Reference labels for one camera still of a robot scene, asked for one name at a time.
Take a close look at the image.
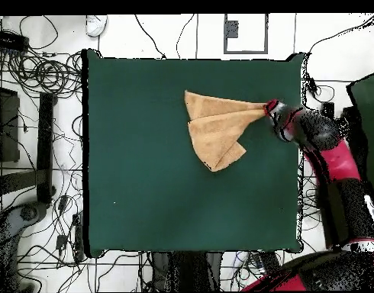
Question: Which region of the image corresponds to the tan terry towel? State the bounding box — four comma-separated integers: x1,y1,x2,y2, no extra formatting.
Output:
183,90,269,172

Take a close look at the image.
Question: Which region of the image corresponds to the black metal stand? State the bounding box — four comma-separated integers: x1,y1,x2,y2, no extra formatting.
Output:
320,101,369,184
0,85,57,205

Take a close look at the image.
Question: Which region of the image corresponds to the green fabric sheet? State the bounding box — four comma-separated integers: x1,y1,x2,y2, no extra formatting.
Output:
346,69,374,199

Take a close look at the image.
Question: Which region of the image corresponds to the dark green table cloth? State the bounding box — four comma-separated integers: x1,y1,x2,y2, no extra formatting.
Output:
82,48,307,259

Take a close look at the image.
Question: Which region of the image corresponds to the black power strip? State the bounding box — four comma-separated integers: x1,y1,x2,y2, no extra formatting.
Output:
258,250,282,275

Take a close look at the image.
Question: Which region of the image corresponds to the person's white shoe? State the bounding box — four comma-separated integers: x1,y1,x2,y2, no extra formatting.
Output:
85,14,109,38

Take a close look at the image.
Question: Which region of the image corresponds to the grey swivel chair base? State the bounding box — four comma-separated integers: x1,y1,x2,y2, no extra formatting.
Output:
0,201,50,246

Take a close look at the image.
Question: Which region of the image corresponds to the grey square floor frame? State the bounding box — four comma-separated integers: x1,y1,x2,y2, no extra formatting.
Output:
223,13,269,55

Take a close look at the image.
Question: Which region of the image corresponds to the thin black floor cable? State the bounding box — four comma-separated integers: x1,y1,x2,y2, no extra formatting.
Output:
134,14,167,60

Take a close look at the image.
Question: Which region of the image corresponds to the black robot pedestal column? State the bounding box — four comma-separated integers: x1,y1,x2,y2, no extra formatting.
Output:
150,251,223,292

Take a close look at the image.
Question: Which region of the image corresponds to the coiled black cable bundle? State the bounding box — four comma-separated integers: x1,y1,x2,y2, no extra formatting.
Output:
6,51,83,99

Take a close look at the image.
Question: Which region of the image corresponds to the black network switch box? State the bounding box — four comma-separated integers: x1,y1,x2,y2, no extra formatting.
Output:
0,29,30,52

